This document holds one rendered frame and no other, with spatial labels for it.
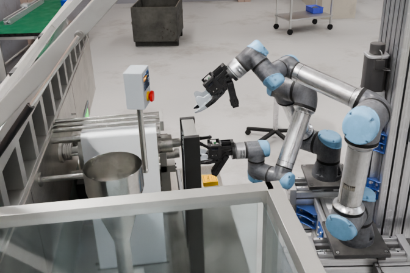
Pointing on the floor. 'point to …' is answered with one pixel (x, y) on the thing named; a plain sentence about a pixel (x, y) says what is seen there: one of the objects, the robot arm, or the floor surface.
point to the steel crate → (157, 21)
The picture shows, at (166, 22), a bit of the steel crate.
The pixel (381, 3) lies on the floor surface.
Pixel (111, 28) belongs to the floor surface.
